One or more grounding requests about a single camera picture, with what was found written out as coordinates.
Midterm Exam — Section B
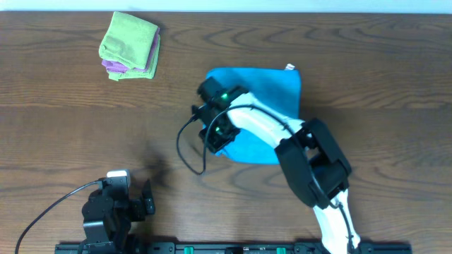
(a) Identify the purple folded cloth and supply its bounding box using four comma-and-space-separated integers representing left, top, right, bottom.
102, 28, 160, 73

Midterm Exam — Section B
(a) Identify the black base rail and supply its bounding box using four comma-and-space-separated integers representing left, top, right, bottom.
54, 241, 413, 254

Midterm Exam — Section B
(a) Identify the green folded cloth top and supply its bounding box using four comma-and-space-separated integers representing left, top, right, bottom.
99, 11, 159, 69

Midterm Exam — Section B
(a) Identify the blue microfiber cloth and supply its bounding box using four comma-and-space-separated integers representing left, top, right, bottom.
206, 67, 302, 165

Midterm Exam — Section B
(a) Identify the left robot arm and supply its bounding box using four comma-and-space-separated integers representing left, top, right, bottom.
79, 176, 155, 254

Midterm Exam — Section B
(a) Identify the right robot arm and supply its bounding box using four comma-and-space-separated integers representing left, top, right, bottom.
193, 86, 360, 253

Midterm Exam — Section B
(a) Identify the green folded cloth bottom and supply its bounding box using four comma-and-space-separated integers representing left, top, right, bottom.
108, 36, 160, 81

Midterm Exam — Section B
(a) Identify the green folded cloth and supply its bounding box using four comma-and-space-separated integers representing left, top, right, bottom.
99, 11, 159, 69
108, 36, 160, 81

